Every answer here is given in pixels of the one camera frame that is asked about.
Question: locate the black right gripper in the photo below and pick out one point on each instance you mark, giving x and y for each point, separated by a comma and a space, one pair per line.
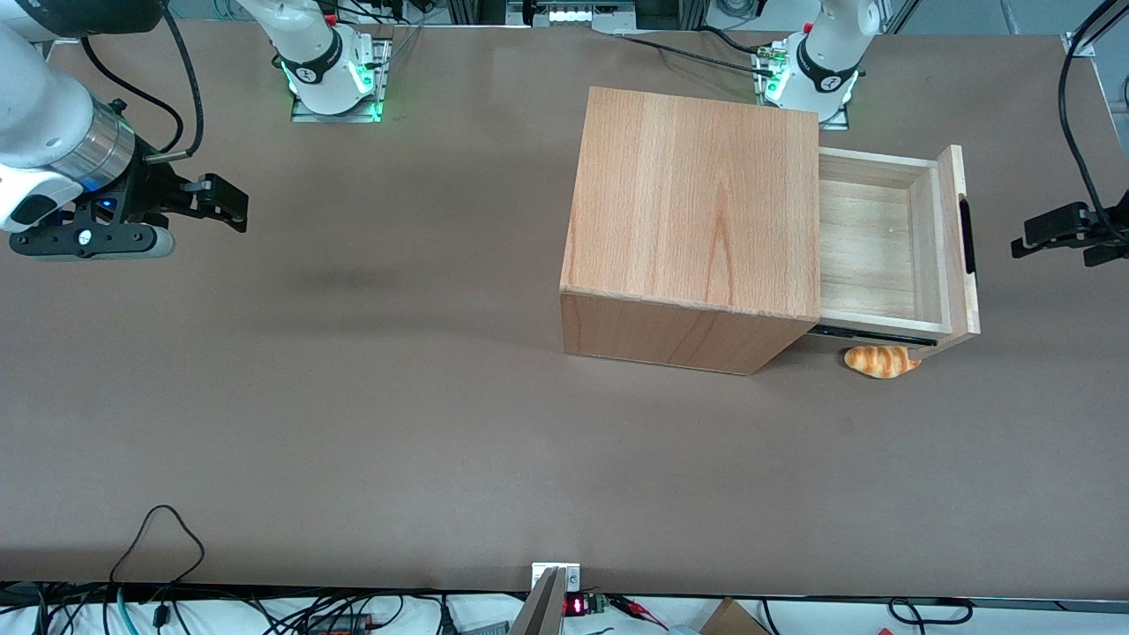
152, 195

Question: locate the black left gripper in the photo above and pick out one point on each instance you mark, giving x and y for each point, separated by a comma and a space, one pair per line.
1072, 223

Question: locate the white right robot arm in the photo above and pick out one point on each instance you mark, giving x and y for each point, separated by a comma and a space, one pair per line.
44, 123

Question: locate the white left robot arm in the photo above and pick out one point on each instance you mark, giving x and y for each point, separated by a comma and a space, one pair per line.
829, 53

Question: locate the wooden drawer cabinet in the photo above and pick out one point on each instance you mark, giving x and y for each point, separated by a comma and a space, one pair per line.
697, 194

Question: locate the orange striped bread roll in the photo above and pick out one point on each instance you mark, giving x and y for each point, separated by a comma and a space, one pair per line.
878, 363

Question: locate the white power strip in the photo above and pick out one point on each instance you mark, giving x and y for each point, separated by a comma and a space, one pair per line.
573, 13

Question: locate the brown cardboard piece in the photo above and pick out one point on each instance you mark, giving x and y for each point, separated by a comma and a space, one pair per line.
732, 619

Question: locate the red LED display module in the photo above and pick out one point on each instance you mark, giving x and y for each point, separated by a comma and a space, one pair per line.
575, 607

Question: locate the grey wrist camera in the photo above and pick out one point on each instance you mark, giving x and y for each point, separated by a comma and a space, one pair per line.
132, 244

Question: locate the aluminium frame profile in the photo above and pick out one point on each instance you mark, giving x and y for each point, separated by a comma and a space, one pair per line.
1078, 44

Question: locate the small aluminium bracket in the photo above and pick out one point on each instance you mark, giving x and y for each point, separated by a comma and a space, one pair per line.
573, 578

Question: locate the wooden camera post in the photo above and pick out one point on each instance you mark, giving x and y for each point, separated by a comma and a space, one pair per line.
538, 613

